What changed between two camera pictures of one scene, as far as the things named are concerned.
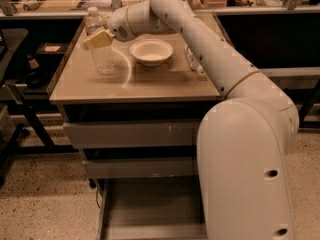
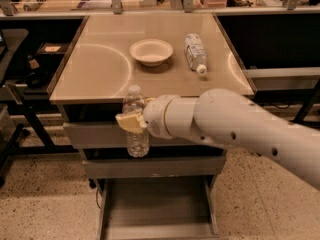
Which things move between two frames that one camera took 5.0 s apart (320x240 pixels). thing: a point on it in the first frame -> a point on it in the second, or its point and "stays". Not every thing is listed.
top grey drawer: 88,135 stays
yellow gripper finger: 100,39 -> 133,122
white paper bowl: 151,51 stays
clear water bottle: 102,56 -> 137,142
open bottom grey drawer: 151,208 stays
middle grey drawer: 140,168 stays
